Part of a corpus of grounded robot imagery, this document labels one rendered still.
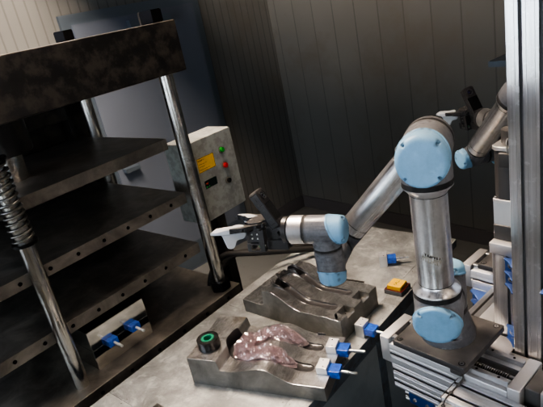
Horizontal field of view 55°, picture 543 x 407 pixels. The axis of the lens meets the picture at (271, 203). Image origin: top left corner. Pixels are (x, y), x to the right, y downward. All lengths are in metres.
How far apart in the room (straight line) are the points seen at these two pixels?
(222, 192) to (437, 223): 1.54
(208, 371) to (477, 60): 2.75
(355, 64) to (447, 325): 3.29
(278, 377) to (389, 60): 2.93
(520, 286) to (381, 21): 2.94
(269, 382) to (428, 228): 0.84
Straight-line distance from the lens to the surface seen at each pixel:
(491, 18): 3.75
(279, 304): 2.10
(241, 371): 1.84
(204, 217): 2.35
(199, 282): 2.64
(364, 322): 1.99
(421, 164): 1.15
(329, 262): 1.35
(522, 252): 1.51
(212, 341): 1.90
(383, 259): 2.40
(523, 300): 1.58
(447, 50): 3.92
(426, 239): 1.25
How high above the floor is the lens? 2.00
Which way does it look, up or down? 21 degrees down
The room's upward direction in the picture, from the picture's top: 12 degrees counter-clockwise
